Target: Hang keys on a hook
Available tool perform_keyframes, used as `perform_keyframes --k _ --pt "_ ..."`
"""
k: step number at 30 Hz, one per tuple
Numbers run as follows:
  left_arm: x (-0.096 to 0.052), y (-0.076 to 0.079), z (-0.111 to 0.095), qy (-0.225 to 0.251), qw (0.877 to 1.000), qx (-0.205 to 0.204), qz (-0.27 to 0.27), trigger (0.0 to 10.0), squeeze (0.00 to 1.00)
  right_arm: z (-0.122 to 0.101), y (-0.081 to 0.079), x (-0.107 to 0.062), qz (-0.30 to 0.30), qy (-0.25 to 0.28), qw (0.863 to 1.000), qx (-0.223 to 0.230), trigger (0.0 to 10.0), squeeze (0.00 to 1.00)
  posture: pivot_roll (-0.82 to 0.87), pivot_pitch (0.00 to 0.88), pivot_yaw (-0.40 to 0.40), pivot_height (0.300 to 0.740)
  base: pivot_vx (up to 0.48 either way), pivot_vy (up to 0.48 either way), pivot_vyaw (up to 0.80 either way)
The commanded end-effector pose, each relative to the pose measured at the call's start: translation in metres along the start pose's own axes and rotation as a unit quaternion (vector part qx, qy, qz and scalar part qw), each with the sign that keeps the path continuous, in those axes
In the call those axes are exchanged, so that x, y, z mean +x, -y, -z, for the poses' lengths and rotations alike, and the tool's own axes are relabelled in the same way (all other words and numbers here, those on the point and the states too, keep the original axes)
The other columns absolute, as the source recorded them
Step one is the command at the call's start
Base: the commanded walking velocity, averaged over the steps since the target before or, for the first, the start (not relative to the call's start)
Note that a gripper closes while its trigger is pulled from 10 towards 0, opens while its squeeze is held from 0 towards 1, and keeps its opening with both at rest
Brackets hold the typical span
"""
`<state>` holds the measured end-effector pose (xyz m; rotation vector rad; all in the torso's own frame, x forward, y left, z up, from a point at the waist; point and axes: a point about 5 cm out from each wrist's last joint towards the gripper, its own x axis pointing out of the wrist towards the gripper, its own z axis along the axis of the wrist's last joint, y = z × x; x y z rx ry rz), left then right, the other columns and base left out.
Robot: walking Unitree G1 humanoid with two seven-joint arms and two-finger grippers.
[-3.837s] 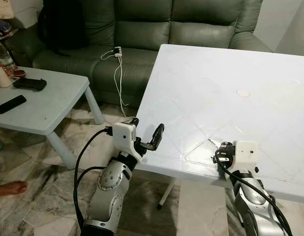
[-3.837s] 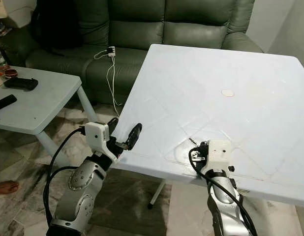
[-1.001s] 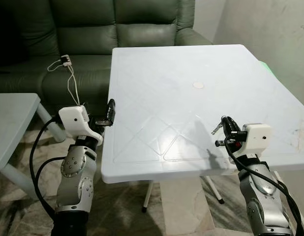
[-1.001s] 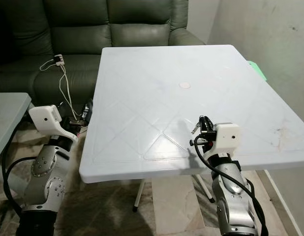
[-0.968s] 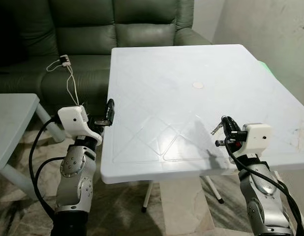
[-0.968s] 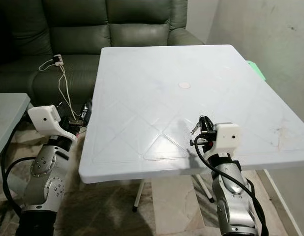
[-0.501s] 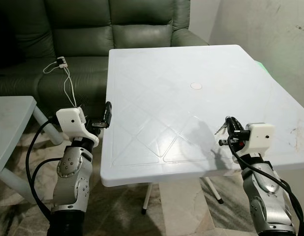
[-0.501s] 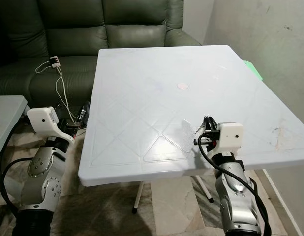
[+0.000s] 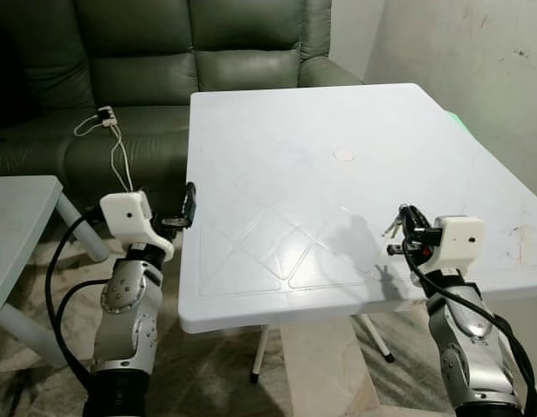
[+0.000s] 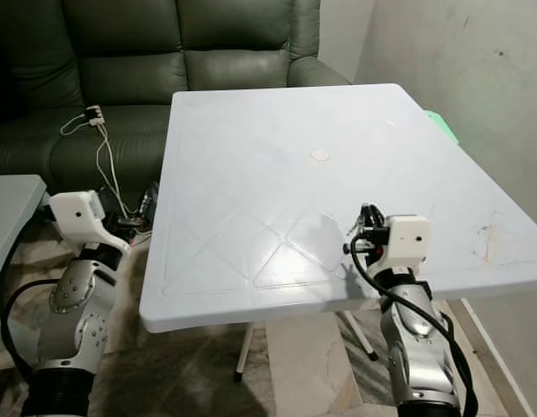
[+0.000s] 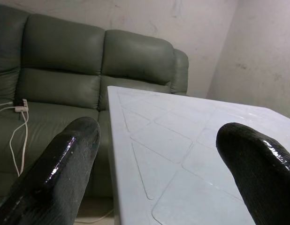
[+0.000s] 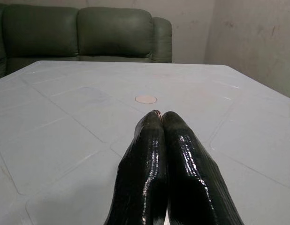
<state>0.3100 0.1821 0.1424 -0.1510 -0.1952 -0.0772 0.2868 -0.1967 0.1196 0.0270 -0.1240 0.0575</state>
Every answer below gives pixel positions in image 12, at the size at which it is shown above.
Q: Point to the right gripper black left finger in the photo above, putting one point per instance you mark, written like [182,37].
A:
[140,164]

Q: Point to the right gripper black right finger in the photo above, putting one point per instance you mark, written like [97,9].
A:
[194,178]

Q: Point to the round pale table hole cap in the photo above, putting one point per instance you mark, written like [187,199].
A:
[146,99]

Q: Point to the green leather sofa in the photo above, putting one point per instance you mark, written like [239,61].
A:
[112,32]

